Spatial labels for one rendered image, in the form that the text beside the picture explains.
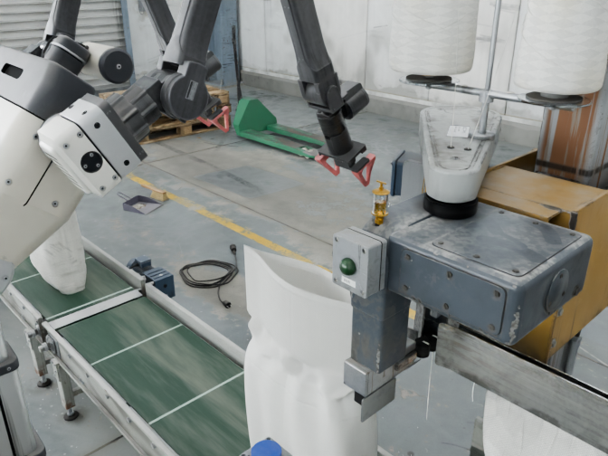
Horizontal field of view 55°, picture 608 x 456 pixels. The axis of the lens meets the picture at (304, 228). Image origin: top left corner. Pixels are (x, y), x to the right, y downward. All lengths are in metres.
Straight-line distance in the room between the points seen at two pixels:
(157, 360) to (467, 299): 1.60
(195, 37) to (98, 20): 7.80
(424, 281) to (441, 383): 1.92
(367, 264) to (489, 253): 0.18
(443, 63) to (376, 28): 6.50
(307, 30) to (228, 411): 1.29
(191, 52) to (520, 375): 0.78
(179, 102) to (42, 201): 0.31
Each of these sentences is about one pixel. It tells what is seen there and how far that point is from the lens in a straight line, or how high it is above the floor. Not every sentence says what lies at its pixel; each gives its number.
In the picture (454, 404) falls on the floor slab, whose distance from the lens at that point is 2.70.
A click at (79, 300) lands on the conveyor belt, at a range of 2.77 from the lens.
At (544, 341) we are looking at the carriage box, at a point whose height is 1.08.
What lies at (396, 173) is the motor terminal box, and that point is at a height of 1.27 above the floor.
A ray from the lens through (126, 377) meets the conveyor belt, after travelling 2.24.
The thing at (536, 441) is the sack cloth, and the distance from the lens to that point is 1.15.
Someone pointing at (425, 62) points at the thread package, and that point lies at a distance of 1.16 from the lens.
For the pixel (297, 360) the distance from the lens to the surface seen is 1.46.
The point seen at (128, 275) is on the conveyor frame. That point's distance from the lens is 2.87.
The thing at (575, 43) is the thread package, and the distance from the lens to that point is 1.04.
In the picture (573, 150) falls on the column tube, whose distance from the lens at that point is 1.29.
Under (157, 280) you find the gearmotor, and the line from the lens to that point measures 2.80.
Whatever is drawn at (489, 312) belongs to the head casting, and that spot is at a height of 1.28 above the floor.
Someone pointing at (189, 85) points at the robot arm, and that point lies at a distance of 1.03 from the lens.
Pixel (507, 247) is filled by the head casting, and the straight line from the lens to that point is 0.92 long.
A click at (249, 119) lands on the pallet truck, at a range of 6.58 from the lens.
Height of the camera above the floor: 1.72
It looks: 24 degrees down
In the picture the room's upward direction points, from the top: straight up
